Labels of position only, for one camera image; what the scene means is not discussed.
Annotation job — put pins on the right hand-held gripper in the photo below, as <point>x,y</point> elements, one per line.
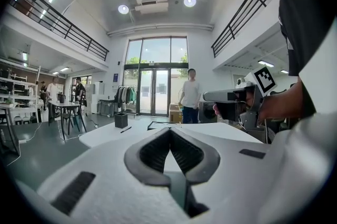
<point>252,102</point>

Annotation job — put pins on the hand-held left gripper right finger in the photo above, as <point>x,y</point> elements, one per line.
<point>204,167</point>

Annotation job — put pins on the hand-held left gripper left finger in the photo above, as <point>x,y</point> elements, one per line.
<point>147,174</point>

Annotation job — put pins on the black shallow box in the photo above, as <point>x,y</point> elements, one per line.
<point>154,125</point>

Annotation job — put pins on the person's right forearm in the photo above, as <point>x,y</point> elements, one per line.
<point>284,104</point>

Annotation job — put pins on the person's right hand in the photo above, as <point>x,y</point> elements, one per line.
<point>216,109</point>

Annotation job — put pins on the grey washing machine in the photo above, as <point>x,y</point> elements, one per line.
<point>208,112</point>

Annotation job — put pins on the black pen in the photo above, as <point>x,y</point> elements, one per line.
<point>126,130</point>

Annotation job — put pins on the black square pen holder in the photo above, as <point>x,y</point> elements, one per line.
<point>121,120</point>

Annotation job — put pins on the cardboard carton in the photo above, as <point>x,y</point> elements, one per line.
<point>176,112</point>

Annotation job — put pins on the clothes rack with garments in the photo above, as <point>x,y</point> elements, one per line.
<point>126,96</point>

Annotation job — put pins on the glass entrance door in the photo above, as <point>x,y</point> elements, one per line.
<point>154,91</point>

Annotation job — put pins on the black balcony railing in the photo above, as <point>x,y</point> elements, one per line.
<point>60,24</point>
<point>245,12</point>

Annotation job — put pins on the white cabinet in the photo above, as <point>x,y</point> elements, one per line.
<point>94,98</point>

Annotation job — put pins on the dark chair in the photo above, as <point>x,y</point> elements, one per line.
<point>72,117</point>

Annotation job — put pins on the person's black shirt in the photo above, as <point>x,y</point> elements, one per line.
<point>305,15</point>

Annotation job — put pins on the white-topped black-legged table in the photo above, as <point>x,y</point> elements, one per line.
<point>64,104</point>

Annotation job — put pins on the black pitcher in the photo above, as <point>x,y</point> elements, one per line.
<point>61,98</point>

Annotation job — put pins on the round ceiling light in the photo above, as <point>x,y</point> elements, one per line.
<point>189,1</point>
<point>123,9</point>

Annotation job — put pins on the ceiling air conditioner unit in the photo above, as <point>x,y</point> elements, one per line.
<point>151,2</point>

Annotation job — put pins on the white shelving unit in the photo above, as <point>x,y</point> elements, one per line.
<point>18,91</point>

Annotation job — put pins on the blue wall poster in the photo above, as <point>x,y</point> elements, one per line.
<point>115,80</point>

